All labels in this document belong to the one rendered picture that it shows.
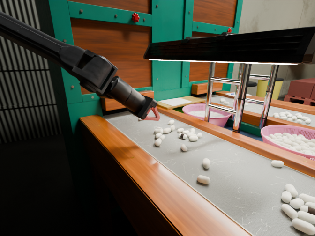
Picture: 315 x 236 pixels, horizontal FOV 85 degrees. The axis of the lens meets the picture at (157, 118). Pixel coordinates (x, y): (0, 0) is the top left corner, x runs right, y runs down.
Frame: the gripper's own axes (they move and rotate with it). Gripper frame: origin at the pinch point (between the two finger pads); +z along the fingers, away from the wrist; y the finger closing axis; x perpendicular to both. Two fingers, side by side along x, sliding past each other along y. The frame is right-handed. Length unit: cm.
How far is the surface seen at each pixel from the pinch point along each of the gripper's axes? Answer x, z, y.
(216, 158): 1.0, 17.2, -16.0
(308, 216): 2.7, 12.7, -41.1
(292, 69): -327, 408, 138
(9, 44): 7, -59, 224
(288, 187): -1.2, 17.3, -35.4
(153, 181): 15.1, -3.4, -16.1
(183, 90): -32, 43, 46
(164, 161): 10.8, 5.5, -7.8
